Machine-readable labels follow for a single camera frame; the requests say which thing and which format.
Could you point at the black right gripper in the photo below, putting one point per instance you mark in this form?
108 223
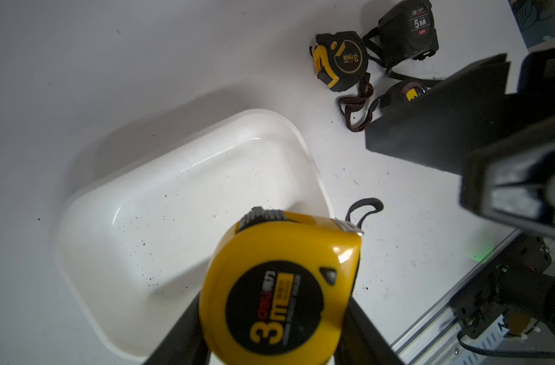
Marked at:
510 179

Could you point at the black 5m tape measure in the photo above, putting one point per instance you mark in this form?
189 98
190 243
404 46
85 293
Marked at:
407 31

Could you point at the yellow 3m tape measure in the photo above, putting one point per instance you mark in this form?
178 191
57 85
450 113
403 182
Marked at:
278 287

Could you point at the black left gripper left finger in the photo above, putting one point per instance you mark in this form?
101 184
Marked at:
185 344

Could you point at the white storage box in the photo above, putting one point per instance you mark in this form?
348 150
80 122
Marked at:
134 247

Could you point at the black tape measure yellow label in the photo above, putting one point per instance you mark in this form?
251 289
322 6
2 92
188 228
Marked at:
399 94

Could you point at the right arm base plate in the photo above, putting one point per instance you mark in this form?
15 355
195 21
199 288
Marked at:
512 280

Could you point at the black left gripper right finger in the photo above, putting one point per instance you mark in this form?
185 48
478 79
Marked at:
361 342

